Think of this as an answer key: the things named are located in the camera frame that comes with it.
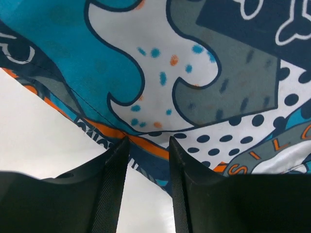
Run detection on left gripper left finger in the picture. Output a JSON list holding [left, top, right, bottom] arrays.
[[0, 138, 130, 233]]

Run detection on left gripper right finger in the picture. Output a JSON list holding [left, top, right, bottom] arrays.
[[169, 137, 311, 233]]

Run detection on colourful patterned shorts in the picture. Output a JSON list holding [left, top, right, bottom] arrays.
[[0, 0, 311, 193]]

